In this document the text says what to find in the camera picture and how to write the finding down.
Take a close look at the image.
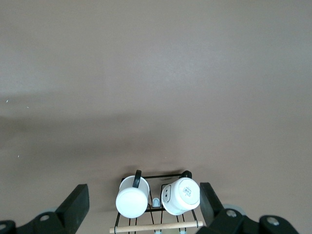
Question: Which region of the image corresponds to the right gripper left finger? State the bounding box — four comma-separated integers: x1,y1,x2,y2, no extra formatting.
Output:
17,184,90,234

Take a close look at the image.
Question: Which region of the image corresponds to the white mug with face print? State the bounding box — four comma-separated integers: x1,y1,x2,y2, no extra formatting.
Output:
160,170,201,216

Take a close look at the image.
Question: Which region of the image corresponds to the black wire mug rack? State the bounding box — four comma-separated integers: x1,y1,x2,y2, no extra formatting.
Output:
109,172,203,234

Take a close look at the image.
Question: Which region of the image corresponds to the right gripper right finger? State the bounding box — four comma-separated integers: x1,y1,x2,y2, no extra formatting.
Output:
195,182,260,234

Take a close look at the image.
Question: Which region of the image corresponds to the plain white mug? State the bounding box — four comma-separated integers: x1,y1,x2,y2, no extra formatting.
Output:
116,170,150,218

